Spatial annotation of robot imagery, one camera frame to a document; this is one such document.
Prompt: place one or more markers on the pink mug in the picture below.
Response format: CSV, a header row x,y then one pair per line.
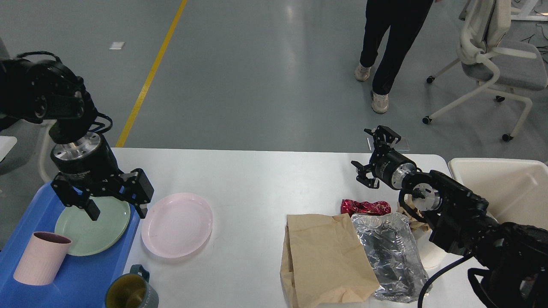
x,y
42,258

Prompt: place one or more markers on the pink plate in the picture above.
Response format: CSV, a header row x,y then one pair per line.
x,y
177,225

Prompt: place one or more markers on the crumpled brown paper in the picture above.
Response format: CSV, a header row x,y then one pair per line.
x,y
416,220

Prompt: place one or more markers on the light green plate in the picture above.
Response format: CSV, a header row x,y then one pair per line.
x,y
90,237

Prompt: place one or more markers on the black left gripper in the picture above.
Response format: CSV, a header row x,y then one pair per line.
x,y
88,167

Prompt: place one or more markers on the grey chair at left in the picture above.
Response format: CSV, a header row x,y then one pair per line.
x,y
31,148

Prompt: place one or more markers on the white plastic bin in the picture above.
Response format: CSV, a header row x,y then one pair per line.
x,y
517,190

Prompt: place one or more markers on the brown paper bag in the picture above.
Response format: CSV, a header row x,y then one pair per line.
x,y
323,261

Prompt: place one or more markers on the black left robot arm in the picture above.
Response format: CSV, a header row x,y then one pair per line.
x,y
48,90

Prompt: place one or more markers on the blue plastic tray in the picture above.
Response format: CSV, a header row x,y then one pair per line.
x,y
81,282

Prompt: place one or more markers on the white paper cup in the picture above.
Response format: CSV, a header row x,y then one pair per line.
x,y
430,254

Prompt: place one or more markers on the person in black trousers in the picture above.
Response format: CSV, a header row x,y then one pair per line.
x,y
403,20

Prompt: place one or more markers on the white table at left edge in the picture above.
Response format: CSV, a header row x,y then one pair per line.
x,y
6,145

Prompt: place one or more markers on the crumpled aluminium foil tray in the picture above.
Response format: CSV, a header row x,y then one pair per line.
x,y
392,252

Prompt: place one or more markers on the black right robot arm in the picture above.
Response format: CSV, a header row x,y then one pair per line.
x,y
514,256

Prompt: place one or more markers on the crushed red can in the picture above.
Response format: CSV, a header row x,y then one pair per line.
x,y
376,208

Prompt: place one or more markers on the white grey office chair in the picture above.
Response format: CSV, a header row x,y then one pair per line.
x,y
499,66

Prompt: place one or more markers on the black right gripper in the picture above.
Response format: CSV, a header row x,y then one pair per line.
x,y
389,166

